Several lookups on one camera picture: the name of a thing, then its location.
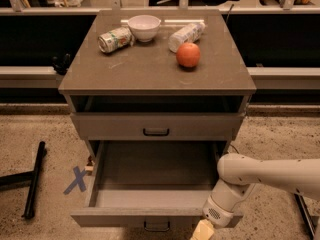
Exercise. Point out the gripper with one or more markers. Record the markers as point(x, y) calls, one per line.
point(217, 213)

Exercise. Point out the grey drawer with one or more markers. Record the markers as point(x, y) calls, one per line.
point(179, 118)
point(154, 185)

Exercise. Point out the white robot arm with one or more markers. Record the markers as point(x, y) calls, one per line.
point(239, 176)

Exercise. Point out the grey drawer cabinet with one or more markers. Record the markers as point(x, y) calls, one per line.
point(151, 69)

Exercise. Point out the grey top drawer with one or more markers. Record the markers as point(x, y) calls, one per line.
point(179, 118)

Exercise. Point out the black stand right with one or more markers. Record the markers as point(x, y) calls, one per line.
point(312, 223)

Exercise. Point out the black stand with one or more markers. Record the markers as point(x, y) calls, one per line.
point(312, 223)
point(29, 177)

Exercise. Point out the blue tape cross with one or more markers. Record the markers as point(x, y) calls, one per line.
point(78, 181)

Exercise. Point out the orange fruit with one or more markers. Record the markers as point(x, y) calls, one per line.
point(188, 55)

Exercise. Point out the black stand left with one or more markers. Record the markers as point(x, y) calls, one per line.
point(29, 177)

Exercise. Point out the white plastic bottle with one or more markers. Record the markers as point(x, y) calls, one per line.
point(189, 33)

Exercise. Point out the white bowl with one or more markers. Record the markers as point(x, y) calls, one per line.
point(144, 27)

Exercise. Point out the green white soda can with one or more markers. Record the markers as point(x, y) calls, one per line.
point(115, 39)

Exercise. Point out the black clamp on ledge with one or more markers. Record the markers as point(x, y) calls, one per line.
point(61, 65)

